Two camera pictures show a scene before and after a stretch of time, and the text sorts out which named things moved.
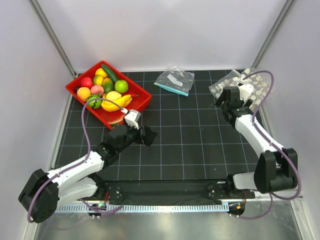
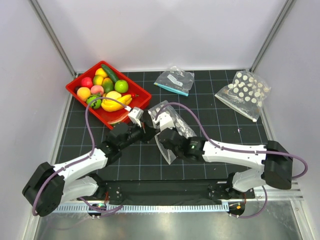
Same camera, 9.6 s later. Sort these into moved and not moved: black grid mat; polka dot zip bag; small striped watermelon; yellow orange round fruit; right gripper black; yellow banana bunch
Moved: polka dot zip bag; right gripper black
Not moved: yellow banana bunch; black grid mat; small striped watermelon; yellow orange round fruit
